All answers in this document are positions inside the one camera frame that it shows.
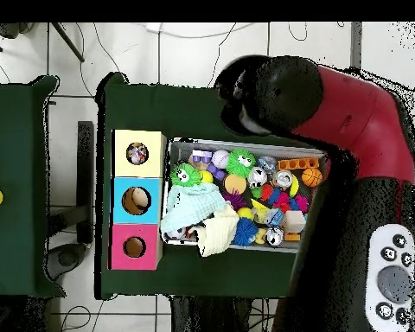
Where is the green spiky ball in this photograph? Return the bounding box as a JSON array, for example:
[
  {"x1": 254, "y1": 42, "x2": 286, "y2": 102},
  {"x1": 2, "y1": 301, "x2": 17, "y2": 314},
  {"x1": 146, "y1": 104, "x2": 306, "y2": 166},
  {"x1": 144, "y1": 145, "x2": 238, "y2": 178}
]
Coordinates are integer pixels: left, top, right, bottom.
[{"x1": 169, "y1": 163, "x2": 202, "y2": 188}]

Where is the mint waffle cloth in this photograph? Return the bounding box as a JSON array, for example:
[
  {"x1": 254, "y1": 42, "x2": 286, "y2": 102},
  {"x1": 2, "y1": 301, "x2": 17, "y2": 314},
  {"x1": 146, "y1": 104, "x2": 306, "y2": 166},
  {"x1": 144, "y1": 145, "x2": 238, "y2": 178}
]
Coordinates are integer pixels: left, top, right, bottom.
[{"x1": 159, "y1": 182, "x2": 227, "y2": 233}]

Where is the cream waffle cloth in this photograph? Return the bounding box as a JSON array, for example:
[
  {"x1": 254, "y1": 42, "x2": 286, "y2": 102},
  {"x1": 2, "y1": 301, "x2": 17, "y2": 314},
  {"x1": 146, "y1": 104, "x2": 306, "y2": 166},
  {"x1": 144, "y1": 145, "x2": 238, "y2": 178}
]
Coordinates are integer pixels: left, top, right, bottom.
[{"x1": 195, "y1": 203, "x2": 240, "y2": 258}]

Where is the wooden box with three holes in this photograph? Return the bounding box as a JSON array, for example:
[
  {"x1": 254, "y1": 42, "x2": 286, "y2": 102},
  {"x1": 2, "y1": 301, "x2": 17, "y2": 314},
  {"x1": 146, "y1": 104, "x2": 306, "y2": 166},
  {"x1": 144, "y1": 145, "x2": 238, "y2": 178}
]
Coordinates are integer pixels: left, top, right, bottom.
[{"x1": 109, "y1": 129, "x2": 167, "y2": 271}]

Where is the white toy baseball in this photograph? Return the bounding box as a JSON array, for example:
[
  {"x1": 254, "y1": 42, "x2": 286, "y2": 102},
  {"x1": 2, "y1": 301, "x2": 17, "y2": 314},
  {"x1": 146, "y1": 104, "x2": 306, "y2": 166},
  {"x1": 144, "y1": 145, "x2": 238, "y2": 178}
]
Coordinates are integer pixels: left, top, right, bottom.
[{"x1": 211, "y1": 149, "x2": 231, "y2": 169}]

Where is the purple spiky toy with eyes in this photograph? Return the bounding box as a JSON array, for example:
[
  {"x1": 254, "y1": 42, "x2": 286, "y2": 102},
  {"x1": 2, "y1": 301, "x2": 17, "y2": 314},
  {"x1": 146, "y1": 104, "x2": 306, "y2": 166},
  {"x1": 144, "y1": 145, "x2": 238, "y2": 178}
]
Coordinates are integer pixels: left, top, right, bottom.
[{"x1": 221, "y1": 190, "x2": 246, "y2": 210}]

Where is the green spiky toy with eyes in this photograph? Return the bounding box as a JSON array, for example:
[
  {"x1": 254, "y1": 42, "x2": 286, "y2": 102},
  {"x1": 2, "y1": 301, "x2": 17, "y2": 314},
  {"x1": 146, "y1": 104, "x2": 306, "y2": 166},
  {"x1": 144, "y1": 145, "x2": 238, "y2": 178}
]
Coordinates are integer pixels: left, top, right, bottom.
[{"x1": 226, "y1": 148, "x2": 257, "y2": 178}]

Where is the silver drink can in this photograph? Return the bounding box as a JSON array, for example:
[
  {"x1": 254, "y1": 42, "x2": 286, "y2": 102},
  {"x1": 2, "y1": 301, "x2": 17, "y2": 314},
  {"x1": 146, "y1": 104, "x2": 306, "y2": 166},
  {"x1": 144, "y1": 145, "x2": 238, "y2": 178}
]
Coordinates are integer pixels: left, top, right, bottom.
[{"x1": 246, "y1": 166, "x2": 268, "y2": 188}]

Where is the blue spiky ball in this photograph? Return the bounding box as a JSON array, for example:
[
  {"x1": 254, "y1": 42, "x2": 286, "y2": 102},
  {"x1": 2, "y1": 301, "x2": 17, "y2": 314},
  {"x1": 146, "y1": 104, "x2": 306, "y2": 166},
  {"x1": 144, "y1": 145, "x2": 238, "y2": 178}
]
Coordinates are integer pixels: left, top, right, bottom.
[{"x1": 232, "y1": 217, "x2": 259, "y2": 247}]

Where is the dark green table cloth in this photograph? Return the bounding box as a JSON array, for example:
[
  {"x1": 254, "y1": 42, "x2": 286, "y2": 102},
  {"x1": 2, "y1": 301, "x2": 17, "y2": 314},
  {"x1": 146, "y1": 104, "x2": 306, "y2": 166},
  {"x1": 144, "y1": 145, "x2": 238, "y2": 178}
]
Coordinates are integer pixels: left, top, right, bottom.
[
  {"x1": 0, "y1": 74, "x2": 67, "y2": 299},
  {"x1": 94, "y1": 72, "x2": 340, "y2": 305}
]

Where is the plain wooden cube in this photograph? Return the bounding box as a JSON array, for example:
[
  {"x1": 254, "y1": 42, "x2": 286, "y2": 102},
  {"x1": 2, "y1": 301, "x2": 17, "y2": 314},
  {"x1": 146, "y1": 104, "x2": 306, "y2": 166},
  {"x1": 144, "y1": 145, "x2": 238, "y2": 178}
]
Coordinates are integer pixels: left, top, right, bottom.
[{"x1": 281, "y1": 209, "x2": 307, "y2": 233}]

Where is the orange toy basketball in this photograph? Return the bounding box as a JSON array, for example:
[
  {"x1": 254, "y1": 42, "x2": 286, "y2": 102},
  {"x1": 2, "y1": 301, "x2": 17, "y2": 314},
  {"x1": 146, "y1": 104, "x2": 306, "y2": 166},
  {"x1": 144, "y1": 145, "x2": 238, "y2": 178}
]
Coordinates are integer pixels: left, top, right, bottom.
[{"x1": 301, "y1": 167, "x2": 323, "y2": 188}]

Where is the shallow wire mesh bin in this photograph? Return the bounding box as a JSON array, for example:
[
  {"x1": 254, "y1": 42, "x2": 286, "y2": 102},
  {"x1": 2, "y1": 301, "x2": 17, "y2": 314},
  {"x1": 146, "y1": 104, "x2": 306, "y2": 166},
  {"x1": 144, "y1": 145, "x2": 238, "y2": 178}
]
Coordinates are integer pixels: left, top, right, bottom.
[{"x1": 162, "y1": 137, "x2": 329, "y2": 255}]

